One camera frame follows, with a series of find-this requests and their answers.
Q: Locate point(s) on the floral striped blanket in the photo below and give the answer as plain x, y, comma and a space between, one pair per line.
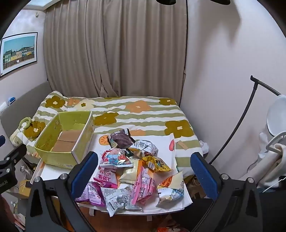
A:
143, 116

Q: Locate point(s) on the green cardboard box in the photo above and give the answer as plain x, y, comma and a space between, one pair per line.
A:
64, 138

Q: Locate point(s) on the pink white snack packet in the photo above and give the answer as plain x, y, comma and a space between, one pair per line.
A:
105, 177

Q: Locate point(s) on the white orange snack packet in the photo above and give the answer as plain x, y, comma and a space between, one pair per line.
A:
172, 188

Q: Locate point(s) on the white fruit print table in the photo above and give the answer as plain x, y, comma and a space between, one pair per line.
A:
165, 142

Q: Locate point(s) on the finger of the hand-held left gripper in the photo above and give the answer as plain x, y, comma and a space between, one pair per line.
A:
15, 154
1, 140

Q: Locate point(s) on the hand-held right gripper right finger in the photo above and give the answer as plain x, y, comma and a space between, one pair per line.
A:
204, 176

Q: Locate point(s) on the dark purple snack packet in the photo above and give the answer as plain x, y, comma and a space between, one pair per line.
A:
120, 138

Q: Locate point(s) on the wall poster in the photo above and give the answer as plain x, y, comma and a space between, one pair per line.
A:
19, 52

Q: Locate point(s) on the silver white snack packet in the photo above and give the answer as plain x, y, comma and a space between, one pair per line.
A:
118, 197

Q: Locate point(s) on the white cloth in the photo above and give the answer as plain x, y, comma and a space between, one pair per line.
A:
271, 154

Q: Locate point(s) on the yellow snack packet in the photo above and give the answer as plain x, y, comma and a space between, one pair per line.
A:
157, 164

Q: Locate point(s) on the brown cardboard box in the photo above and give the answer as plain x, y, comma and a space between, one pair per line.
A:
24, 188

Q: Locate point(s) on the cream orange snack packet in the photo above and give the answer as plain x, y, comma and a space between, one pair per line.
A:
129, 174

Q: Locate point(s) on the silver red snack packet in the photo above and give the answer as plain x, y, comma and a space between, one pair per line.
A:
144, 148

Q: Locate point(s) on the brown paper bag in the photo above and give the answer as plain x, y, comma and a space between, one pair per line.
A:
196, 187

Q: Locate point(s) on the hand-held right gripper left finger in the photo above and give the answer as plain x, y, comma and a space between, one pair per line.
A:
86, 173

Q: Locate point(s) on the black floor lamp pole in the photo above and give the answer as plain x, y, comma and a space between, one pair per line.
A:
245, 116

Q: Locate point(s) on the brown paper tag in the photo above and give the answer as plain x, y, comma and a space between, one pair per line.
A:
182, 146

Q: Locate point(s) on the red white cartoon snack packet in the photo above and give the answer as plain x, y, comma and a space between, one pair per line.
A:
115, 158

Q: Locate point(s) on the blue white small device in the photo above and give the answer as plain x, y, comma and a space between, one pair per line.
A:
11, 100

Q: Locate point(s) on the grey padded headboard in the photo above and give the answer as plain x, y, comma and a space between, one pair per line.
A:
22, 98

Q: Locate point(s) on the white round lamp head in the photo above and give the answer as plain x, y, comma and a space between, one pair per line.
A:
277, 115

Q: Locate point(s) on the purple pink snack packet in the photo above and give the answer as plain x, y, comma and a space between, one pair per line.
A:
93, 193

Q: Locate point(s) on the beige curtain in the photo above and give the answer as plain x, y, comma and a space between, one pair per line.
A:
116, 49

